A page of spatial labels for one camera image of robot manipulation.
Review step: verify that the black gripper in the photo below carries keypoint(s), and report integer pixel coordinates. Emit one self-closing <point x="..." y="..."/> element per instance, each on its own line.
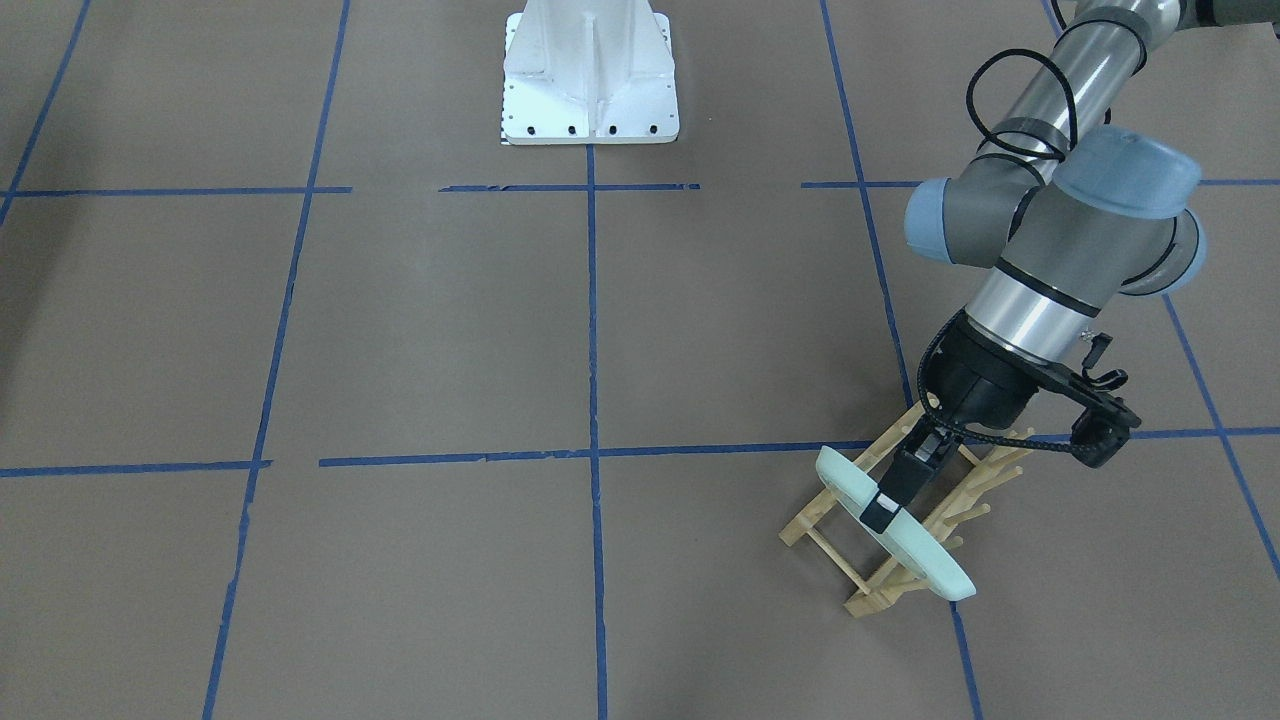
<point x="978" y="385"/>

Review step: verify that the light green plate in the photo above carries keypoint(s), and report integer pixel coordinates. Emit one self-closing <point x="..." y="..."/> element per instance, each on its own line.
<point x="894" y="527"/>

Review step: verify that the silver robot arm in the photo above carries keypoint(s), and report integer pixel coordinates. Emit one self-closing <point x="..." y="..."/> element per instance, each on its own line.
<point x="1064" y="210"/>

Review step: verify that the wooden dish rack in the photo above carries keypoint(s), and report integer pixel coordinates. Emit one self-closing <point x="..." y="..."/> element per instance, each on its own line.
<point x="889" y="582"/>

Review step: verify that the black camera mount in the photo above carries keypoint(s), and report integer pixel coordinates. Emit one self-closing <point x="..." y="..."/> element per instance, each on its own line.
<point x="1106" y="423"/>

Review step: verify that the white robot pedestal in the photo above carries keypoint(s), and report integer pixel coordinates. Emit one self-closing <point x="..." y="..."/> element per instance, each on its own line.
<point x="579" y="72"/>

